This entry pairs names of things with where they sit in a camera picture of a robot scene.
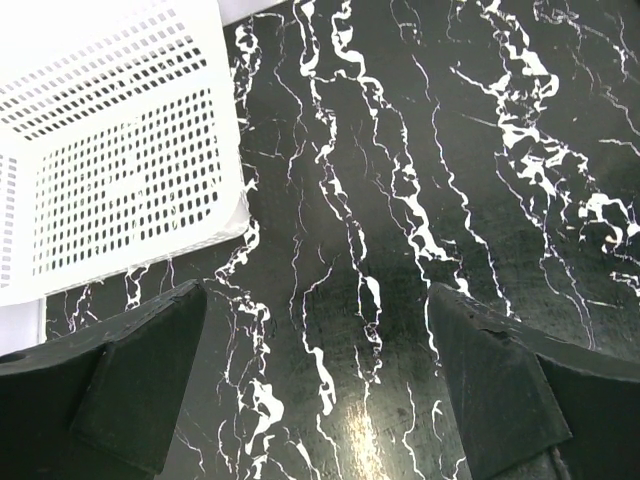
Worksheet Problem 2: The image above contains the black marble pattern mat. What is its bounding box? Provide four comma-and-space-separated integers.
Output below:
46, 1, 639, 479

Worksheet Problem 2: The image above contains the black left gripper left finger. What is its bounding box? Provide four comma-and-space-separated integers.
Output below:
1, 280, 207, 479

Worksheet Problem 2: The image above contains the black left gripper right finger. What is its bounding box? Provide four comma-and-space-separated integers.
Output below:
428, 283, 639, 479

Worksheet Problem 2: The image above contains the white perforated plastic basket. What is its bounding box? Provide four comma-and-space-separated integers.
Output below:
1, 1, 249, 306

